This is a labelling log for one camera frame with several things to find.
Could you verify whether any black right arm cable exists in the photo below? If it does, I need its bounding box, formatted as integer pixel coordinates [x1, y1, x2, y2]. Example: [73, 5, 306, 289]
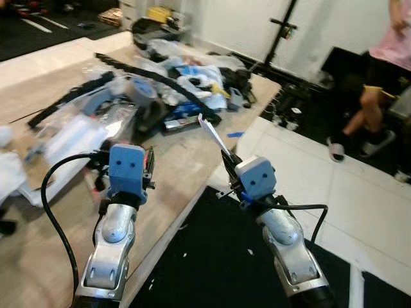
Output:
[247, 196, 329, 246]

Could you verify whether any white cloth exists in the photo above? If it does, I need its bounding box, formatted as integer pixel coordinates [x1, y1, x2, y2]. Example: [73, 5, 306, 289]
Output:
[0, 124, 36, 207]

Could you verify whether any grey slipper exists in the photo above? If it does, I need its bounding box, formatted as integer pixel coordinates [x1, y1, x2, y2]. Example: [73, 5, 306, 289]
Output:
[359, 128, 396, 158]
[327, 136, 348, 163]

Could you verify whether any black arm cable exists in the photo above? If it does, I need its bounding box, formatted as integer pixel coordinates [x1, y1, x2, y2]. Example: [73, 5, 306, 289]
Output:
[41, 152, 111, 293]
[247, 196, 329, 246]

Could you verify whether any grey tape roll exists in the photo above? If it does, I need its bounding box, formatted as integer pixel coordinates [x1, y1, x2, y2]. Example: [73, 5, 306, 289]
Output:
[125, 76, 159, 108]

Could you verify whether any black floor mat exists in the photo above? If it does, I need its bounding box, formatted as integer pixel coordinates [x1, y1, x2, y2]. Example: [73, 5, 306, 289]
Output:
[121, 185, 362, 308]

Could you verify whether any long curved black strip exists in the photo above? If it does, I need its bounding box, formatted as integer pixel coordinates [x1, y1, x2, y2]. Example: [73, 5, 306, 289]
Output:
[95, 52, 223, 127]

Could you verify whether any person in pink shirt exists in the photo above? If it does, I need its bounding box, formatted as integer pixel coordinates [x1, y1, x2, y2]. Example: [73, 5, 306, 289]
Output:
[326, 0, 411, 161]

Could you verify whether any short black strip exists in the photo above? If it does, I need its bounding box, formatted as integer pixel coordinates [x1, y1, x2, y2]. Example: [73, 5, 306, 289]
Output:
[28, 69, 118, 130]

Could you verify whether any black seat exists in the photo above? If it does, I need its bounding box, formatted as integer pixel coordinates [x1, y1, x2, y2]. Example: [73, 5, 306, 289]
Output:
[320, 46, 368, 98]

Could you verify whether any black metal stand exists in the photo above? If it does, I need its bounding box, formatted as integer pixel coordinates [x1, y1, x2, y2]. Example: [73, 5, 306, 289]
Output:
[247, 0, 301, 73]

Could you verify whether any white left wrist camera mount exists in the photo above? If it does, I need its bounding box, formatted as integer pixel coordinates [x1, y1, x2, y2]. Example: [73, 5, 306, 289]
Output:
[107, 144, 148, 200]

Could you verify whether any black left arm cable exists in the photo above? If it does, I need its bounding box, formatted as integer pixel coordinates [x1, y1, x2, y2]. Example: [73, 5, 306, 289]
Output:
[41, 152, 111, 293]

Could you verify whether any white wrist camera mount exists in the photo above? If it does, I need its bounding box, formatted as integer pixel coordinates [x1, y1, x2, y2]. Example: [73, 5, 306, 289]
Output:
[107, 144, 148, 200]
[234, 155, 277, 201]

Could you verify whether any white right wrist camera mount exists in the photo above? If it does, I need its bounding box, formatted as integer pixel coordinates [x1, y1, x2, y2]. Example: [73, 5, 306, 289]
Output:
[234, 155, 277, 201]

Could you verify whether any clear plastic bag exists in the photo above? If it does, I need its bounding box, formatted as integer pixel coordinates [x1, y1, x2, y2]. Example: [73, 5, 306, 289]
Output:
[37, 101, 141, 164]

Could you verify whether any yellow box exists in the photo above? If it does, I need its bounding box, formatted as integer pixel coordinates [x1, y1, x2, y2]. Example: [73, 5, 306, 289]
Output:
[146, 6, 173, 24]

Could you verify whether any white plastic bag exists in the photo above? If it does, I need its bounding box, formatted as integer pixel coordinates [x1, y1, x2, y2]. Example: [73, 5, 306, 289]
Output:
[172, 56, 227, 108]

